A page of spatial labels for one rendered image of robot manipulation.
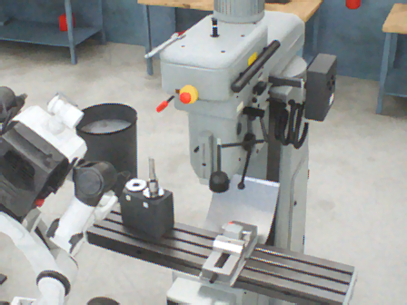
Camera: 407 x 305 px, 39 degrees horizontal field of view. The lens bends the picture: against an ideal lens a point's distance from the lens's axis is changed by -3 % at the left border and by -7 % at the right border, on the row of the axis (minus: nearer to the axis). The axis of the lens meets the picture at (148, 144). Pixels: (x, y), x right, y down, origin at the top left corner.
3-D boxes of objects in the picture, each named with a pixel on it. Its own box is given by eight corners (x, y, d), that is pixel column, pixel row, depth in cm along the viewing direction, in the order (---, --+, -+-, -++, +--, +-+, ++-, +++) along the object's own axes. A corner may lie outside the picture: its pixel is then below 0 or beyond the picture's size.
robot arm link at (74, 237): (66, 262, 205) (96, 212, 199) (37, 241, 207) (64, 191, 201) (78, 252, 216) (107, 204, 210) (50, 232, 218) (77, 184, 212)
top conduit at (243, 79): (241, 93, 191) (240, 84, 189) (228, 92, 193) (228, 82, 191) (280, 48, 224) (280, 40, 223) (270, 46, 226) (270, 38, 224)
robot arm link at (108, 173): (89, 211, 197) (108, 178, 194) (67, 196, 198) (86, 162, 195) (100, 203, 208) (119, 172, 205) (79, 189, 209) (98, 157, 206)
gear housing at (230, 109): (235, 122, 205) (235, 95, 200) (172, 110, 216) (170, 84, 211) (265, 84, 230) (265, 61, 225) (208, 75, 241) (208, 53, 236)
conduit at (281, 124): (297, 158, 234) (300, 113, 224) (260, 151, 242) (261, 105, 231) (308, 137, 248) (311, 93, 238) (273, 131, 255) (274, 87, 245)
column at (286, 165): (279, 342, 318) (300, 89, 240) (204, 319, 338) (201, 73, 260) (303, 286, 355) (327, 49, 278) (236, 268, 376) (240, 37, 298)
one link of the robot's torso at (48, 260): (47, 304, 234) (-21, 220, 217) (59, 276, 249) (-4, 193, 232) (76, 297, 228) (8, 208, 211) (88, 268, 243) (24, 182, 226)
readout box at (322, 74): (325, 122, 223) (329, 73, 213) (303, 119, 227) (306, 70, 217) (336, 102, 238) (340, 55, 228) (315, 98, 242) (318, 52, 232)
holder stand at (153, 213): (158, 239, 265) (155, 202, 255) (121, 221, 277) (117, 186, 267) (174, 225, 273) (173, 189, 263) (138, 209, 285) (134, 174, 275)
